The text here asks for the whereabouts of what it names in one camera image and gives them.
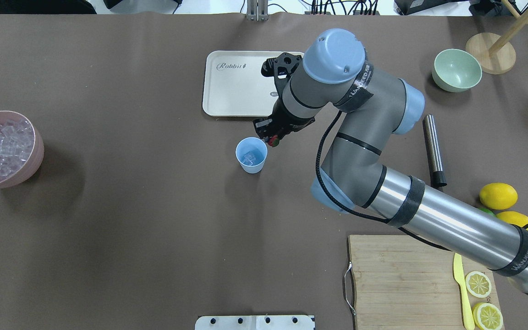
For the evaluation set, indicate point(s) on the yellow plastic knife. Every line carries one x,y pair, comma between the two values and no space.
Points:
458,276

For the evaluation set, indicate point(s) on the green lime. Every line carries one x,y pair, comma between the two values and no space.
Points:
487,211

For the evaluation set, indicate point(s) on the steel muddler black tip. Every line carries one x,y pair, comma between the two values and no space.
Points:
437,174

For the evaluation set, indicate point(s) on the aluminium camera mount post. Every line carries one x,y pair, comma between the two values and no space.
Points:
257,10

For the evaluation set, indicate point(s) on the cream rabbit tray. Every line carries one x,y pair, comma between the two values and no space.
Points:
234,85

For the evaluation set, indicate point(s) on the mint green bowl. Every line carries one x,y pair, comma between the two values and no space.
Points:
455,70

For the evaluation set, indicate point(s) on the yellow lemon upper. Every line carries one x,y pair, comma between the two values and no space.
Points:
498,195

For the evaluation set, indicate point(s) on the yellow lemon lower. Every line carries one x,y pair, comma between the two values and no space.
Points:
513,217

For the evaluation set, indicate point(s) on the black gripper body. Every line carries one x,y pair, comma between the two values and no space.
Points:
290,121

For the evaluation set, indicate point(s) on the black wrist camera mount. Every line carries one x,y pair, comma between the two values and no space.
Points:
281,69

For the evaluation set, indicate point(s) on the yellow lemon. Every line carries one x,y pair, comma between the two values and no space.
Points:
513,217
498,195

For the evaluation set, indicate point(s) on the wooden stand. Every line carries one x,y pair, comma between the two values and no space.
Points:
494,53

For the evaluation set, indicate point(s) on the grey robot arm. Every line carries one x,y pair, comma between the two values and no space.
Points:
350,179

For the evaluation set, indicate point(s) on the lemon slice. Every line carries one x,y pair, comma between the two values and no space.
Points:
487,316
478,284

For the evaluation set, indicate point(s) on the lemon slice upper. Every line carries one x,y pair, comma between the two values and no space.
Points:
478,284

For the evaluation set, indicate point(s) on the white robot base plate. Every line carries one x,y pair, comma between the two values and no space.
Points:
256,322

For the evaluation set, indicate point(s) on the light blue cup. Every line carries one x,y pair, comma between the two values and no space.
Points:
258,147

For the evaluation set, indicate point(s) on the red strawberry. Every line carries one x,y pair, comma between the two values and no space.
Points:
273,141

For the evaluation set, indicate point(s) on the wooden cutting board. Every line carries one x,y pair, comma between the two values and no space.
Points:
402,284

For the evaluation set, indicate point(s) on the lemon slice lower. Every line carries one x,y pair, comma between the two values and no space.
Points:
487,316

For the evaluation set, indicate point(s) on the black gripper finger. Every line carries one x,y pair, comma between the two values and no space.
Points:
282,134
262,128

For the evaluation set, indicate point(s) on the pink bowl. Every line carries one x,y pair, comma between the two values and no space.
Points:
36,155

